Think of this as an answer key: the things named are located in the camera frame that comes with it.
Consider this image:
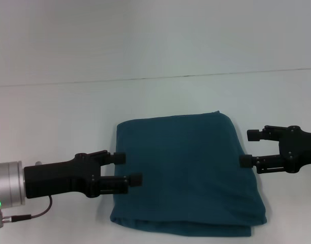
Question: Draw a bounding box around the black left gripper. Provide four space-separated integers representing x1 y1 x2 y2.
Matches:
22 149 143 200

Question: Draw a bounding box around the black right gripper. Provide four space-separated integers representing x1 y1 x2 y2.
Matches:
239 125 311 174

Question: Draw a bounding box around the teal t-shirt with FREE print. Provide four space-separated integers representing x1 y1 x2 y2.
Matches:
109 110 268 238

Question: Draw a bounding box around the left arm cable with connector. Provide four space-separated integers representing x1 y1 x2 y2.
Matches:
0 195 53 229

